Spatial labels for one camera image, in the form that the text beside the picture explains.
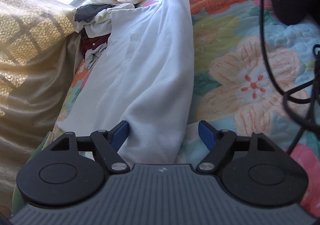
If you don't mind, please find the cream crumpled garment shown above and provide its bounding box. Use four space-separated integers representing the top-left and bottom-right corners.
73 0 144 38

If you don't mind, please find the white sweatshirt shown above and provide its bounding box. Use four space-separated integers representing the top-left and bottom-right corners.
57 0 194 164

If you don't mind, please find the black cable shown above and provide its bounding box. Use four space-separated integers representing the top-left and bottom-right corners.
254 0 320 155

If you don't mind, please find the dark grey crumpled garment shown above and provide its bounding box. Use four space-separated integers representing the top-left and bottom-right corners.
74 4 115 23

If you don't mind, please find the beige gold curtain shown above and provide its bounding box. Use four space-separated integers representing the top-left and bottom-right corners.
1 0 80 211

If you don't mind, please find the dark red garment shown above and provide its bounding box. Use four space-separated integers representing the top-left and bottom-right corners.
80 33 111 54

